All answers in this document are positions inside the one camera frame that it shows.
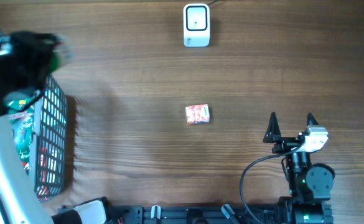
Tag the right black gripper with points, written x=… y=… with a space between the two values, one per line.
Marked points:
x=273 y=134

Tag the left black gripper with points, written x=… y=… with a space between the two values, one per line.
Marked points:
x=30 y=51

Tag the green 3M gloves bag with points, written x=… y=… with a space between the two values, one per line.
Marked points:
x=22 y=128

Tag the red orange candy packet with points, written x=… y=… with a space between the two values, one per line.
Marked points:
x=197 y=114

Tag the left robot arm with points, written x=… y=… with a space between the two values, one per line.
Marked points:
x=18 y=201

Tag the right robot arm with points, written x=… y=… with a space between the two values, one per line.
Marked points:
x=309 y=184

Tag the white barcode scanner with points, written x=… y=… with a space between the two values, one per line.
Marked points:
x=196 y=25

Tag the grey plastic basket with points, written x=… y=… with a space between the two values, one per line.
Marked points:
x=48 y=147

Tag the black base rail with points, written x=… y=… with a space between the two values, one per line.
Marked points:
x=100 y=210

